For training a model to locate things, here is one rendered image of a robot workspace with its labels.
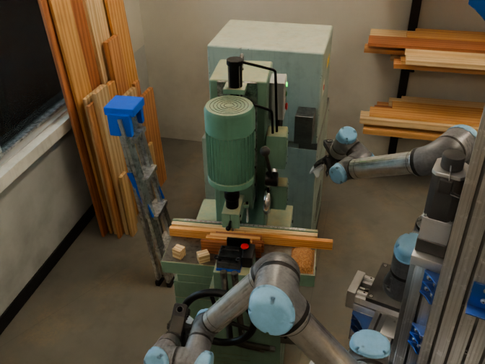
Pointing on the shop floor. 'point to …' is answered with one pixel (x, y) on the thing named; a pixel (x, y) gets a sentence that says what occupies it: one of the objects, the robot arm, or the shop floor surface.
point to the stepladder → (141, 175)
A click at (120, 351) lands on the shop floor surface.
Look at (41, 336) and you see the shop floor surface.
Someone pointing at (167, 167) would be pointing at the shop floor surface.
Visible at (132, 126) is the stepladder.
